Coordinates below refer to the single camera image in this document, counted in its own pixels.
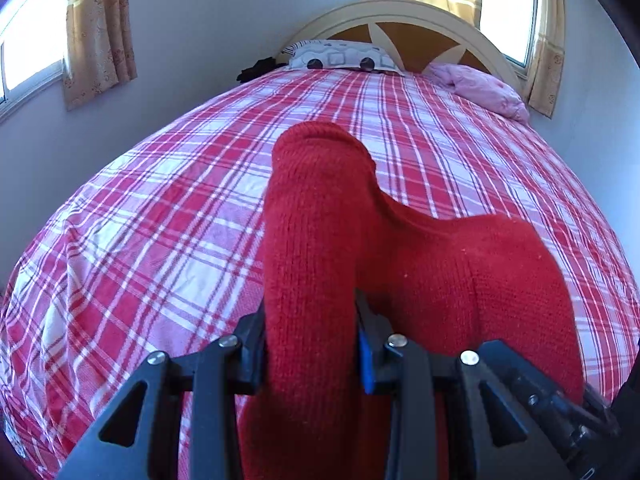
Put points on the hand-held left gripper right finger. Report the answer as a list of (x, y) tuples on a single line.
[(368, 366)]

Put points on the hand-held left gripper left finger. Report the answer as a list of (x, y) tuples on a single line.
[(252, 355)]

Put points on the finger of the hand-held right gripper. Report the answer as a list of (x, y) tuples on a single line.
[(570, 415)]

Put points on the red knitted sweater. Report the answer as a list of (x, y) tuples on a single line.
[(310, 240)]

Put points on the red plaid bed sheet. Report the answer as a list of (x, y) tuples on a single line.
[(150, 220)]

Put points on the black cloth item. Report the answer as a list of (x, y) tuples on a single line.
[(257, 70)]

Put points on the pink pillow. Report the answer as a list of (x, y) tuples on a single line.
[(480, 87)]

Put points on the grey patterned pillow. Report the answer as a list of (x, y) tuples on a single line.
[(340, 55)]

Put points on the wooden bed headboard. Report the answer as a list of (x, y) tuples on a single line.
[(410, 35)]

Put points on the window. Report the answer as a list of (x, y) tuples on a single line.
[(30, 25), (507, 5)]

